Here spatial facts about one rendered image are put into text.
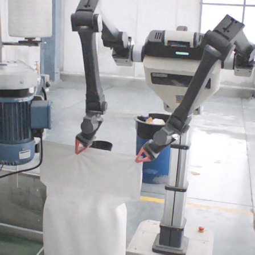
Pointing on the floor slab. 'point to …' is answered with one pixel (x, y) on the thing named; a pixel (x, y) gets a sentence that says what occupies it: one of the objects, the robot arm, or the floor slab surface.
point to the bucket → (102, 145)
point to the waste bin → (141, 133)
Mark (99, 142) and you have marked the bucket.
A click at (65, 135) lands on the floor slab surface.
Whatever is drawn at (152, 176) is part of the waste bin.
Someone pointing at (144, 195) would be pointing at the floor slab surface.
